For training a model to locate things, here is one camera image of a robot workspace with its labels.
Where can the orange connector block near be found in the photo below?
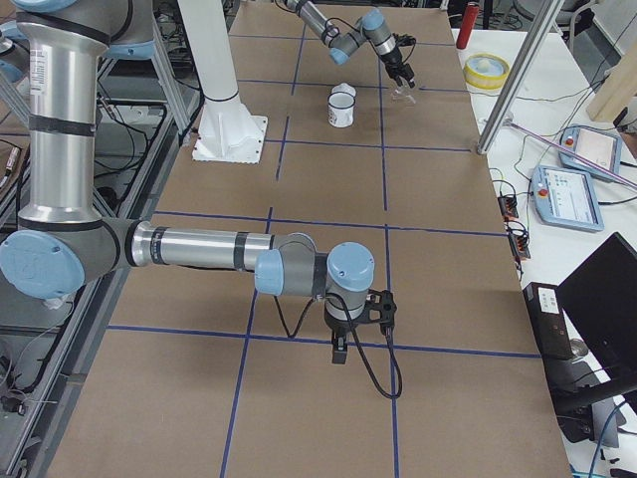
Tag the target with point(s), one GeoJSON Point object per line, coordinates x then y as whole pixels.
{"type": "Point", "coordinates": [519, 239]}

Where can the clear glass funnel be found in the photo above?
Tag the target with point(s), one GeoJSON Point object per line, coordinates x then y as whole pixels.
{"type": "Point", "coordinates": [403, 95]}

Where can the aluminium frame post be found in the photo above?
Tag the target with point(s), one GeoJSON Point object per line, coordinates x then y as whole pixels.
{"type": "Point", "coordinates": [531, 45]}

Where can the near teach pendant tablet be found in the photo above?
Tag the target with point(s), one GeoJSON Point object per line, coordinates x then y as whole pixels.
{"type": "Point", "coordinates": [565, 198]}

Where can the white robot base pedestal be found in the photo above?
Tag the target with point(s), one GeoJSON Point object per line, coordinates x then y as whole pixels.
{"type": "Point", "coordinates": [227, 131]}

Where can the red cylinder can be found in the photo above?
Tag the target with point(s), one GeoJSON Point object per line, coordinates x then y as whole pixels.
{"type": "Point", "coordinates": [469, 19]}

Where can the teach pendant tablet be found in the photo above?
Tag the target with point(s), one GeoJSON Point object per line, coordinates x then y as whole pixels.
{"type": "Point", "coordinates": [565, 198]}
{"type": "Point", "coordinates": [600, 147]}

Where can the far teach pendant tablet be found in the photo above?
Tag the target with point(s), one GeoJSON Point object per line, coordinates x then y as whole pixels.
{"type": "Point", "coordinates": [600, 147]}

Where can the wooden beam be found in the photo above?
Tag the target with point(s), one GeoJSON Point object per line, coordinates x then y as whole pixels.
{"type": "Point", "coordinates": [617, 90]}

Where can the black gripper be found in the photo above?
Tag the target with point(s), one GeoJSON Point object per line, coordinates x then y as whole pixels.
{"type": "Point", "coordinates": [337, 329]}
{"type": "Point", "coordinates": [393, 60]}

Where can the yellow rimmed bowl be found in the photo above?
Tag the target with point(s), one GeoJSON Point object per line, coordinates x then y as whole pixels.
{"type": "Point", "coordinates": [486, 71]}

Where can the black box device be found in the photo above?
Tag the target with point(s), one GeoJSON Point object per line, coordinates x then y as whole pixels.
{"type": "Point", "coordinates": [547, 321]}

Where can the black monitor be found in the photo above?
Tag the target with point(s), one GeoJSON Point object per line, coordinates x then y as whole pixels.
{"type": "Point", "coordinates": [599, 297]}

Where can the orange connector block far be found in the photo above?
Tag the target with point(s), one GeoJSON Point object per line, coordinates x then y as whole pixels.
{"type": "Point", "coordinates": [508, 203]}

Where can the orange connector block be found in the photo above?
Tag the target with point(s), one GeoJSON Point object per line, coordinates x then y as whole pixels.
{"type": "Point", "coordinates": [508, 203]}
{"type": "Point", "coordinates": [519, 239]}

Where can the white enamel cup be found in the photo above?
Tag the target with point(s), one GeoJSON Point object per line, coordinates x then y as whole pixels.
{"type": "Point", "coordinates": [340, 108]}

